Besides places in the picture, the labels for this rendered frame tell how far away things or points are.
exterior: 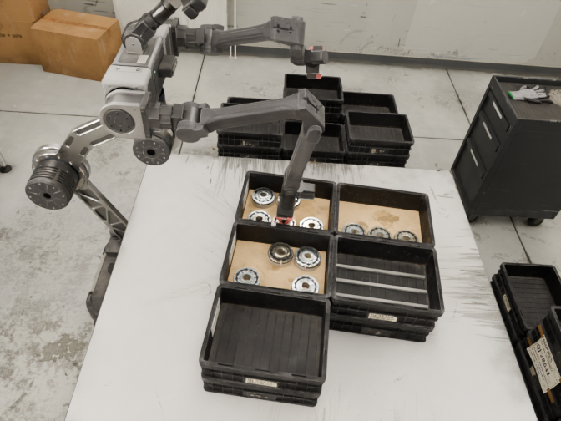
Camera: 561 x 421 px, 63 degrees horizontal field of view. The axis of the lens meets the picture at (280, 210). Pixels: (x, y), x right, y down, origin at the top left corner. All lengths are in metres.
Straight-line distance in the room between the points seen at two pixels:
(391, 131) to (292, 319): 1.78
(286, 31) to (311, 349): 1.07
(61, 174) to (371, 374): 1.46
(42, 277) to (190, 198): 1.14
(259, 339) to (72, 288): 1.52
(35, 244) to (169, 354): 1.62
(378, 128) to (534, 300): 1.37
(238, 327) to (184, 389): 0.28
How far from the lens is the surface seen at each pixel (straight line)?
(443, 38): 4.92
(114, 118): 1.47
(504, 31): 5.09
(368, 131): 3.10
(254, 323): 1.69
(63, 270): 3.01
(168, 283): 1.95
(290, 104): 1.34
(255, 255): 1.85
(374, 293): 1.82
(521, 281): 2.89
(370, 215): 2.07
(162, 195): 2.28
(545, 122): 2.93
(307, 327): 1.69
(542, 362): 2.49
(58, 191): 2.09
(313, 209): 2.04
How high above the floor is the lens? 2.30
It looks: 47 degrees down
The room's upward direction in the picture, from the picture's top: 6 degrees clockwise
